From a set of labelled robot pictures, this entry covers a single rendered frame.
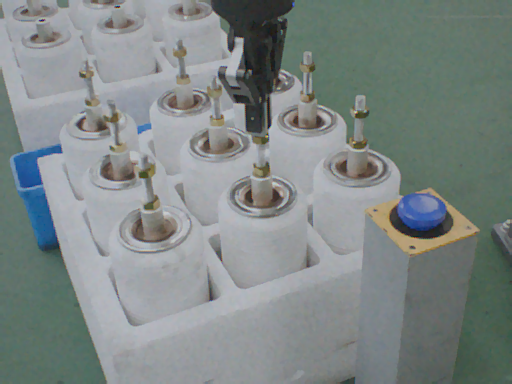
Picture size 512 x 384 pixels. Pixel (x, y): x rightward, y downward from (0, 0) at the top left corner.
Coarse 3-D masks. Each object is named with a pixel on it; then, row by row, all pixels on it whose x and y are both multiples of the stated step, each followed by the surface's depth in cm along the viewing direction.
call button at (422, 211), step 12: (408, 204) 61; (420, 204) 60; (432, 204) 60; (444, 204) 60; (408, 216) 59; (420, 216) 59; (432, 216) 59; (444, 216) 60; (420, 228) 60; (432, 228) 60
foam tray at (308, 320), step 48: (144, 144) 99; (48, 192) 92; (96, 288) 76; (288, 288) 74; (336, 288) 77; (96, 336) 82; (144, 336) 70; (192, 336) 71; (240, 336) 74; (288, 336) 78; (336, 336) 81
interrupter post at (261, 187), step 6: (252, 174) 74; (270, 174) 74; (252, 180) 74; (258, 180) 73; (264, 180) 73; (270, 180) 74; (252, 186) 74; (258, 186) 74; (264, 186) 74; (270, 186) 74; (252, 192) 75; (258, 192) 74; (264, 192) 74; (270, 192) 75; (252, 198) 75; (258, 198) 75; (264, 198) 75; (270, 198) 75
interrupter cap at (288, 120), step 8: (280, 112) 89; (288, 112) 90; (296, 112) 90; (320, 112) 89; (328, 112) 89; (280, 120) 88; (288, 120) 88; (296, 120) 88; (320, 120) 88; (328, 120) 87; (336, 120) 87; (280, 128) 87; (288, 128) 86; (296, 128) 86; (304, 128) 86; (312, 128) 86; (320, 128) 86; (328, 128) 86; (304, 136) 85; (312, 136) 85
